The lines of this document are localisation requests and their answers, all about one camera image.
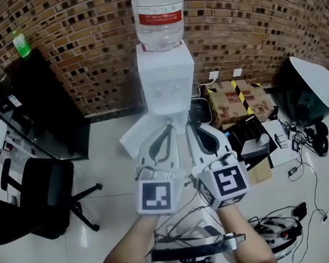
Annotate small plain cardboard box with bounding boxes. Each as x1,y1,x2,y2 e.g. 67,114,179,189
244,156,275,185

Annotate long black box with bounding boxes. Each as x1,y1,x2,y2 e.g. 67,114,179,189
221,111,274,166

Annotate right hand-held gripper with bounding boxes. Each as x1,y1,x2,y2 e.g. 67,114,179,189
183,115,255,214

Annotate white power strip red switch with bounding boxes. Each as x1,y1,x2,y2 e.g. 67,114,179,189
249,210,306,257

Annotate green plastic bottle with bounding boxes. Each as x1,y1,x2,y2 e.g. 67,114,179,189
11,28,33,60

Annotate black body-worn rig bar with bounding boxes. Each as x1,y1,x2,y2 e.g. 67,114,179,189
148,228,249,263

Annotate white flat box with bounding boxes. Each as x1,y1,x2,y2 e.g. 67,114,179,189
259,117,301,170

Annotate black power brick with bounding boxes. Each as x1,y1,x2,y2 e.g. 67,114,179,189
290,201,310,219

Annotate white trash bin black liner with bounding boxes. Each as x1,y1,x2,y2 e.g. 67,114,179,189
186,97,214,127

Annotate black glass-door fridge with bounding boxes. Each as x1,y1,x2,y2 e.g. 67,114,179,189
0,41,96,174

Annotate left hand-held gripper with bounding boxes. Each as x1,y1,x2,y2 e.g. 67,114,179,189
123,122,191,221

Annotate black headphones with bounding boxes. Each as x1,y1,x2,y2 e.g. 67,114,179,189
306,119,329,159

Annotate grey device box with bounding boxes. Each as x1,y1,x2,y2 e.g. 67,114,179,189
239,137,272,161

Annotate person's left forearm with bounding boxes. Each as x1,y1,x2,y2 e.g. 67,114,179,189
89,212,169,263

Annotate white slotted drip tray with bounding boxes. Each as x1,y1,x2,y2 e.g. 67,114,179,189
149,100,192,118

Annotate cardboard box striped tape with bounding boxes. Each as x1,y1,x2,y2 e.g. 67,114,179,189
203,74,273,132

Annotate white water dispenser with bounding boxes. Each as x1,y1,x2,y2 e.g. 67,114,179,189
133,35,206,137

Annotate clear water jug red label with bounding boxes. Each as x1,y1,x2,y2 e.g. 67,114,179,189
129,0,195,56

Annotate white hinged dispenser door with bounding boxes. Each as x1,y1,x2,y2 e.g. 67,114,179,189
115,111,169,163

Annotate black office chair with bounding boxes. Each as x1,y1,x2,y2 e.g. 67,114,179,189
0,143,110,247

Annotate person's right forearm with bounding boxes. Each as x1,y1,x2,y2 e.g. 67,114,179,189
216,199,280,263

